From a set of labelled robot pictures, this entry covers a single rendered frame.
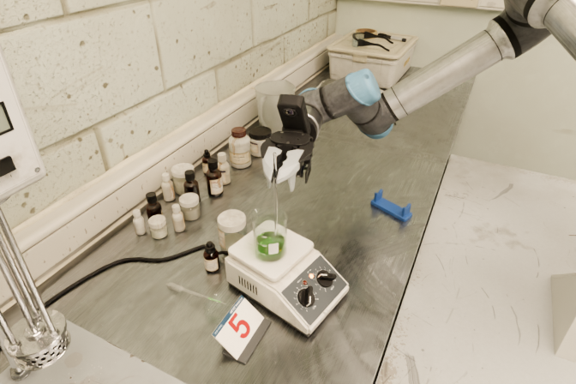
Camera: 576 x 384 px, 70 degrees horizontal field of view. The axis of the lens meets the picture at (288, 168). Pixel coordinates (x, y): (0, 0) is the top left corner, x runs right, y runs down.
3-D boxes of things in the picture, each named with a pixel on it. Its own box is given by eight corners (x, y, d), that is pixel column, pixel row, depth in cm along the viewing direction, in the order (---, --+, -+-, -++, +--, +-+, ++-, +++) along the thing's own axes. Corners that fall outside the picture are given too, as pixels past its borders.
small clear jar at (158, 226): (171, 231, 94) (169, 217, 91) (160, 242, 91) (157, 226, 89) (159, 227, 95) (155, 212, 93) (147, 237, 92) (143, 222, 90)
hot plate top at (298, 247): (316, 246, 78) (316, 243, 78) (274, 284, 70) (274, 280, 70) (268, 221, 85) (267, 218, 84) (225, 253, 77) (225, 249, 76)
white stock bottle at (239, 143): (231, 158, 122) (229, 124, 116) (252, 159, 122) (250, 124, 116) (229, 169, 117) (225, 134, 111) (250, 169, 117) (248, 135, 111)
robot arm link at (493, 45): (551, -1, 90) (357, 117, 107) (551, -36, 81) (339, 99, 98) (585, 34, 84) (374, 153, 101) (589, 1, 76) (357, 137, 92)
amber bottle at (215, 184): (205, 193, 107) (201, 160, 102) (217, 187, 109) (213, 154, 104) (214, 199, 105) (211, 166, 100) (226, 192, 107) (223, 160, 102)
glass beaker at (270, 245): (295, 250, 76) (295, 214, 72) (274, 272, 72) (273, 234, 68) (264, 237, 80) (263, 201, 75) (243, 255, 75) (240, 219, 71)
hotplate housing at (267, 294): (349, 294, 78) (352, 262, 74) (309, 341, 70) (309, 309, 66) (261, 243, 90) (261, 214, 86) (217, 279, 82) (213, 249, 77)
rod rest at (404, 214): (412, 216, 99) (415, 204, 97) (404, 222, 97) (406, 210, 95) (378, 198, 105) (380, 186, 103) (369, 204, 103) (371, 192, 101)
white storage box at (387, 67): (415, 67, 195) (420, 35, 188) (393, 93, 167) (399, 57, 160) (352, 57, 207) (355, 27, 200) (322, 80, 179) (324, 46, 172)
